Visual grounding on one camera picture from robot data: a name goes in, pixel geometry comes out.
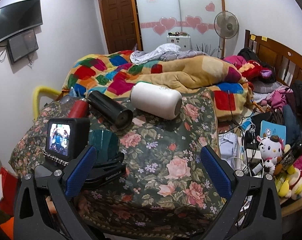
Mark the colourful patchwork quilt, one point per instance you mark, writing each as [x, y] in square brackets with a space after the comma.
[115, 75]

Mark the yellow padded bed rail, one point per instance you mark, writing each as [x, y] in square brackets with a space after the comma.
[38, 93]

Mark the white small cabinet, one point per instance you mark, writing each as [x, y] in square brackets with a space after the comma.
[179, 41]

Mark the red plush pillow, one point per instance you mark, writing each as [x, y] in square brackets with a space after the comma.
[252, 70]

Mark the brown wooden door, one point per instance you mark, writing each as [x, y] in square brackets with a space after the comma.
[120, 24]

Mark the frosted sliding wardrobe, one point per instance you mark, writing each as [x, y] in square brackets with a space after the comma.
[158, 18]

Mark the red tumbler cup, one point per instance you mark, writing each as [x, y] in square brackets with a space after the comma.
[80, 109]

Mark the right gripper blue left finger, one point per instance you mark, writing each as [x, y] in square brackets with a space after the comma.
[43, 207]

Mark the grey checked cloth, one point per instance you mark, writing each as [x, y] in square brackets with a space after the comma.
[164, 52]

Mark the clear glass jar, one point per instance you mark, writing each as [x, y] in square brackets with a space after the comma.
[66, 99]

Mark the small black wall monitor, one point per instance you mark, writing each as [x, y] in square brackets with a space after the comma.
[22, 45]

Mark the standing electric fan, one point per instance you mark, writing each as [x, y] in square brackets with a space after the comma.
[226, 26]

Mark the floral dark blanket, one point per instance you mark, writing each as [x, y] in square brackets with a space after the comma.
[166, 192]

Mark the black thermos bottle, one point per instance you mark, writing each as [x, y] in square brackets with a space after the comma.
[114, 112]

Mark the dark teal cup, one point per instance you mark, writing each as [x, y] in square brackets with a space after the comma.
[106, 144]

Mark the wall mounted black television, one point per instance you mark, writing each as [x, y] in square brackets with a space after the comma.
[18, 17]

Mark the wooden headboard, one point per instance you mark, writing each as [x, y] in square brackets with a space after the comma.
[286, 62]

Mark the action camera with screen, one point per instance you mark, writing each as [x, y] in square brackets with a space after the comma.
[66, 138]

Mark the cow plush toy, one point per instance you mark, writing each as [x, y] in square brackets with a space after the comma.
[271, 149]

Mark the white cylindrical cup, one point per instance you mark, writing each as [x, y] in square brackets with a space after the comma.
[156, 100]

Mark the yellow plush toy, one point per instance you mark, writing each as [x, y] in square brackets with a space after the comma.
[289, 184]

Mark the blue booklet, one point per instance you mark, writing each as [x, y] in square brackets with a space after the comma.
[268, 129]

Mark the red paper bag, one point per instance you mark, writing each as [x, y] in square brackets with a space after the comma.
[8, 188]

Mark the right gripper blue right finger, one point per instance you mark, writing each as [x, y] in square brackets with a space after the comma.
[252, 208]

